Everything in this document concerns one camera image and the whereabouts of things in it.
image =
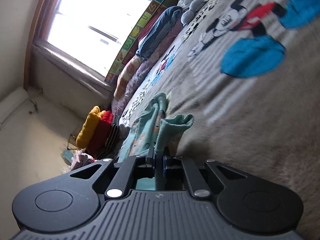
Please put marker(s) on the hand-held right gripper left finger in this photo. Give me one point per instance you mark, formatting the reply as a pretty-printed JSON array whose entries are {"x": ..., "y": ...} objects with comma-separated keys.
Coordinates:
[{"x": 147, "y": 161}]

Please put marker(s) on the red folded sweater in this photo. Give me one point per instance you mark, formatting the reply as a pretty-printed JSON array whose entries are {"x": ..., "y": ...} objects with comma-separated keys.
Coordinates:
[{"x": 101, "y": 132}]

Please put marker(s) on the cream floral pillow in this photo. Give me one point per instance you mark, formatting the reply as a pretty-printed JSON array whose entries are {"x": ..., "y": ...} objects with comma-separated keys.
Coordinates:
[{"x": 127, "y": 75}]

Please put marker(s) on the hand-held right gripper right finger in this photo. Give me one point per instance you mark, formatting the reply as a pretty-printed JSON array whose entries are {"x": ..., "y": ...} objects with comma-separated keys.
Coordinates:
[{"x": 164, "y": 172}]

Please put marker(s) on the yellow folded sweater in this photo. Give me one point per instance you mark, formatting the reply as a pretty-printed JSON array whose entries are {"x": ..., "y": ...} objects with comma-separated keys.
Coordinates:
[{"x": 88, "y": 127}]

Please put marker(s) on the teal printed sweatshirt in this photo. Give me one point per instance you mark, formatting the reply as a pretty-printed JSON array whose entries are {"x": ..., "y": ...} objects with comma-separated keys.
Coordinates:
[{"x": 140, "y": 135}]

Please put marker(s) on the colourful alphabet play mat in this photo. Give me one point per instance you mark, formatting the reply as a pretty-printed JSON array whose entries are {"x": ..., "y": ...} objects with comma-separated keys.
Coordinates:
[{"x": 135, "y": 37}]

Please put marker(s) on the white folded garment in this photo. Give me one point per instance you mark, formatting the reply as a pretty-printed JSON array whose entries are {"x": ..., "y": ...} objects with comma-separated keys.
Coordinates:
[{"x": 123, "y": 126}]

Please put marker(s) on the grey plush toy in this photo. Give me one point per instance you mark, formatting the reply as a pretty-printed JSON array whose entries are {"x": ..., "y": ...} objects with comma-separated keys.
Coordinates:
[{"x": 192, "y": 10}]

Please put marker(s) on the black striped folded garment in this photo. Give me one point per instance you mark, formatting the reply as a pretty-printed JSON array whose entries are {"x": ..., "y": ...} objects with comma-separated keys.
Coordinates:
[{"x": 111, "y": 135}]

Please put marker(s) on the window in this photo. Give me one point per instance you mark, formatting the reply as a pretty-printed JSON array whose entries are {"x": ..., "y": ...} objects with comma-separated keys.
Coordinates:
[{"x": 100, "y": 17}]

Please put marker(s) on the stack of folded children's clothes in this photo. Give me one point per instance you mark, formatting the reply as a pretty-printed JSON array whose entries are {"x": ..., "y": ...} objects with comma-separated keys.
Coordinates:
[{"x": 82, "y": 160}]

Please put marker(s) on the cartoon mouse printed blanket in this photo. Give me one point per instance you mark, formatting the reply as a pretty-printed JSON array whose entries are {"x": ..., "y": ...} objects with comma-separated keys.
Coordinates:
[{"x": 250, "y": 117}]

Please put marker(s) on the blue folded blanket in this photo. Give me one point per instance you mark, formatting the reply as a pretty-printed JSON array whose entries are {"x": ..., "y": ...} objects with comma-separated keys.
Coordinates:
[{"x": 157, "y": 32}]

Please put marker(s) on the lavender floral pillow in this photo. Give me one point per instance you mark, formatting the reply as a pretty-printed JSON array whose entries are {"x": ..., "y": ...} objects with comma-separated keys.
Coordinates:
[{"x": 142, "y": 75}]

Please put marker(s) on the desk clutter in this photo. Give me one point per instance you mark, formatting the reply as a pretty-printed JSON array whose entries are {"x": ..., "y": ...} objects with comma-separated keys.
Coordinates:
[{"x": 67, "y": 155}]

